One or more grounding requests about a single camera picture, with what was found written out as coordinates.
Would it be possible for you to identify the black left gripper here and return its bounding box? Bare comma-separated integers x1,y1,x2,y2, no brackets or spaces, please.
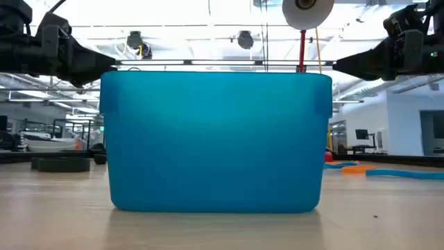
34,24,117,88

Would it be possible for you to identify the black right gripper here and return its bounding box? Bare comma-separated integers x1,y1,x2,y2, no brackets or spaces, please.
332,29,440,82

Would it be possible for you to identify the blue plastic bin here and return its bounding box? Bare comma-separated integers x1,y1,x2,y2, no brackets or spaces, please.
99,71,333,214

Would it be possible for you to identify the black monitor on stand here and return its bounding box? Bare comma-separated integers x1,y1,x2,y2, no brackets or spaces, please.
352,128,378,154

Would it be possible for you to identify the white workstation table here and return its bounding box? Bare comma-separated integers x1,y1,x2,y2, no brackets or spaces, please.
20,131,78,153

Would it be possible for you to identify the overhead light bar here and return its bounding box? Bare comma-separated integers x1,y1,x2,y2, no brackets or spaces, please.
116,58,334,67

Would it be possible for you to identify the black ceiling cable reel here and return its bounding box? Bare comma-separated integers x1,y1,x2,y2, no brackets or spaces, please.
126,30,153,60
237,30,255,50

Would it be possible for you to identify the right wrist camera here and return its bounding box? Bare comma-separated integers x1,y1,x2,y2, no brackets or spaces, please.
383,3,419,34

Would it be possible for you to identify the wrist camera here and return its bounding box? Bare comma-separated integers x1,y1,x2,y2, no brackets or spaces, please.
383,3,419,34
36,12,73,35

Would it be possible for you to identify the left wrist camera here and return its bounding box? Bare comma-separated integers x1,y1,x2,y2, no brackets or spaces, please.
36,12,73,35

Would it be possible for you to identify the black left camera cable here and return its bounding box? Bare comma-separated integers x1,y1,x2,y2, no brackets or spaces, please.
48,0,67,15

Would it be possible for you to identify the black metal frame rig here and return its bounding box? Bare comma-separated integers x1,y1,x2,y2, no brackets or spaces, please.
53,118,95,151

